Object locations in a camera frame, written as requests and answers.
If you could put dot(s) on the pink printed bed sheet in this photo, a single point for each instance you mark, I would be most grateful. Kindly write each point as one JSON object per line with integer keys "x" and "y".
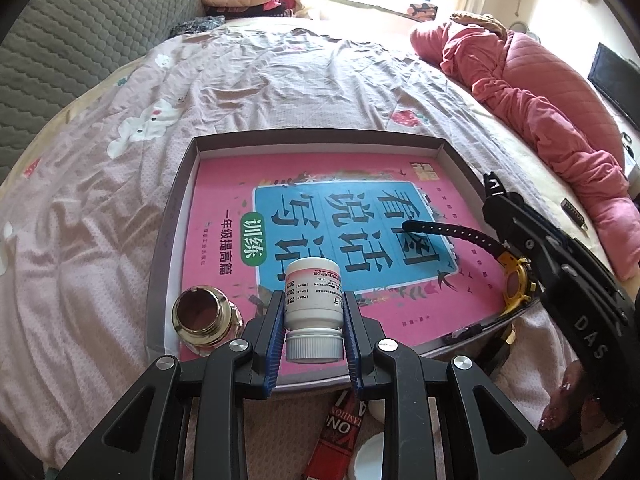
{"x": 300, "y": 85}

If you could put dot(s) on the brown knitted cloth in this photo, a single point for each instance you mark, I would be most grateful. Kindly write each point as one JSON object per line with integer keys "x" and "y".
{"x": 480, "y": 21}

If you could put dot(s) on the white pill bottle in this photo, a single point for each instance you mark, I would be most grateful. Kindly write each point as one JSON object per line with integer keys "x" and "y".
{"x": 312, "y": 300}

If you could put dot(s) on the brass threaded fitting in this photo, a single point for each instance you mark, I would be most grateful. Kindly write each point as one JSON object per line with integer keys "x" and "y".
{"x": 200, "y": 320}

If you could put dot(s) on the white electric fan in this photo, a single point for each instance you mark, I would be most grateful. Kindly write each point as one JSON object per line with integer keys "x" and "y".
{"x": 525, "y": 31}

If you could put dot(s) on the pink quilt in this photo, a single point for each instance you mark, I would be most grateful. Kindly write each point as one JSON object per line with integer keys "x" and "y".
{"x": 525, "y": 75}

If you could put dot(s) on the dark patterned cloth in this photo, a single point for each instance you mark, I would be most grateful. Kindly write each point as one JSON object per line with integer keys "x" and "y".
{"x": 197, "y": 26}

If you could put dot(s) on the shallow grey cardboard box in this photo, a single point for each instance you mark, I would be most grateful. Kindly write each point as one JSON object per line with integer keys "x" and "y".
{"x": 165, "y": 260}

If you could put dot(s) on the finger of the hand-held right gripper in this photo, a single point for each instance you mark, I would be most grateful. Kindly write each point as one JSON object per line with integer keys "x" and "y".
{"x": 505, "y": 225}
{"x": 565, "y": 255}

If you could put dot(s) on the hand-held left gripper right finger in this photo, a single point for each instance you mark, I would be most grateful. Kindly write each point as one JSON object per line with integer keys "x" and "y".
{"x": 350, "y": 340}

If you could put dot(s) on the black television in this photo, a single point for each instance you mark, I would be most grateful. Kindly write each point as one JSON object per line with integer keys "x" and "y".
{"x": 615, "y": 80}

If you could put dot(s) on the yellow and black wristwatch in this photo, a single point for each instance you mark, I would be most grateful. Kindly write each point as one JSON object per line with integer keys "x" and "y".
{"x": 517, "y": 285}

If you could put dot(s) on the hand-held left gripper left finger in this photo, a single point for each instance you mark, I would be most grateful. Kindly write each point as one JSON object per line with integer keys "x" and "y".
{"x": 274, "y": 340}

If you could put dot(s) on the small black stick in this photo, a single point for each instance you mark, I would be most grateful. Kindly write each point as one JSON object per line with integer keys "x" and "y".
{"x": 572, "y": 212}

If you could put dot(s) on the grey quilted headboard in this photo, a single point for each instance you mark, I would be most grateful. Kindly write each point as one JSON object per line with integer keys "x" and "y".
{"x": 75, "y": 25}

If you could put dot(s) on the person's right hand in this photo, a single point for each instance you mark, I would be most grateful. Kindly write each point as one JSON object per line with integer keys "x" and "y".
{"x": 570, "y": 385}

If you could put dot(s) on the pink exercise book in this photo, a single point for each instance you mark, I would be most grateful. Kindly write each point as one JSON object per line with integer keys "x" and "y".
{"x": 225, "y": 185}

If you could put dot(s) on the pink floral pouch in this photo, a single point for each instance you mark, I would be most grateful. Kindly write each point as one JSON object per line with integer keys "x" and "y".
{"x": 422, "y": 11}

